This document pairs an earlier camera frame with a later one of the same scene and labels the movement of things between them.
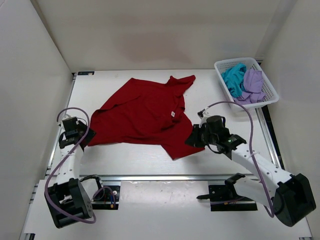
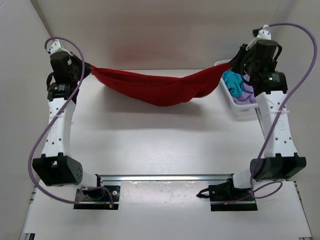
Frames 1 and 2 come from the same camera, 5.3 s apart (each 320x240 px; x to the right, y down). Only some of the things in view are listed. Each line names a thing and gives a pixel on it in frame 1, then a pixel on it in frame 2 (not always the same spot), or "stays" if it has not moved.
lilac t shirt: [253, 82] stays
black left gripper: [90, 134] -> [73, 59]
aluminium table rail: [176, 178] stays
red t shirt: [147, 112] -> [162, 90]
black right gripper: [194, 139] -> [234, 64]
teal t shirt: [233, 77] stays
